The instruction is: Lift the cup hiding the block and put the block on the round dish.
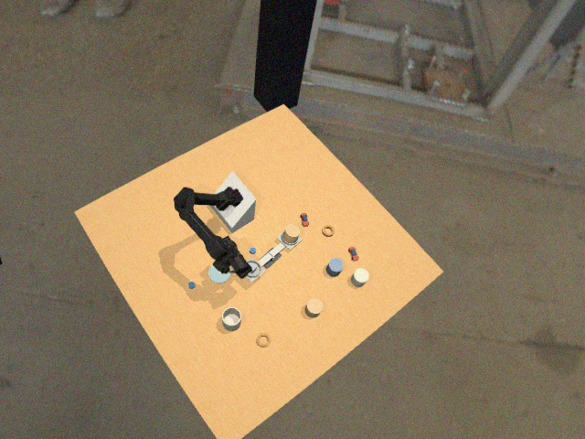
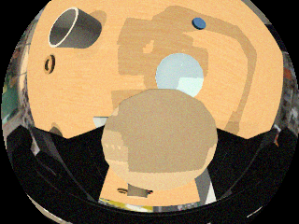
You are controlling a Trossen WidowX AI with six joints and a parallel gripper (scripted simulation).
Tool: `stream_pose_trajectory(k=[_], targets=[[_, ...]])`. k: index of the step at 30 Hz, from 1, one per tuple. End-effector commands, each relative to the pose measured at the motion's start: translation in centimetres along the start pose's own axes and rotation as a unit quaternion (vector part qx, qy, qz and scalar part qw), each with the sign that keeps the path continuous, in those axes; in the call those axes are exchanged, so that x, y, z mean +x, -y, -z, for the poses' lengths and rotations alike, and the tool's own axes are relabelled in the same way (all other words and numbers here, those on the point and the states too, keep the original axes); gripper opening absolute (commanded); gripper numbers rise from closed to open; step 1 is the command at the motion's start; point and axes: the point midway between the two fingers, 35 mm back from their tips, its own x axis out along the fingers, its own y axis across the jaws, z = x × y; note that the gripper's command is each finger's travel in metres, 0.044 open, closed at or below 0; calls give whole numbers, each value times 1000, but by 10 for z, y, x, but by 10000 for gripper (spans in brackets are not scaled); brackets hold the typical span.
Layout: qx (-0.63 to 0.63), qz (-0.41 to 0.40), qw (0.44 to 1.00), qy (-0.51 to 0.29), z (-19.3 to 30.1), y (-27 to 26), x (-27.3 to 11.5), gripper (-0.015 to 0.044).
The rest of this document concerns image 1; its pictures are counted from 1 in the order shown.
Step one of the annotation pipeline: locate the white cylinder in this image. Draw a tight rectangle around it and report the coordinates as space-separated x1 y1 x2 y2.
351 268 369 287

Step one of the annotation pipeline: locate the blue cylinder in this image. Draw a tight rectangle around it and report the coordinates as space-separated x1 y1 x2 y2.
326 258 344 277

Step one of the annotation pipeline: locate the brown ring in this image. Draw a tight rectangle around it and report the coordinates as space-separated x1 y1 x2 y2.
257 333 271 347
322 225 335 237

